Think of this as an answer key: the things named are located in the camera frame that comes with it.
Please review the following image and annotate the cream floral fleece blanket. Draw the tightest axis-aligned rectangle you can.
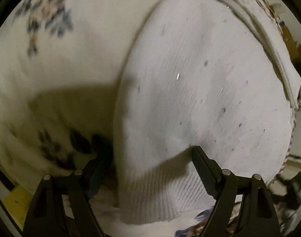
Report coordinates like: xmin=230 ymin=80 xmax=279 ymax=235
xmin=0 ymin=0 xmax=213 ymax=236

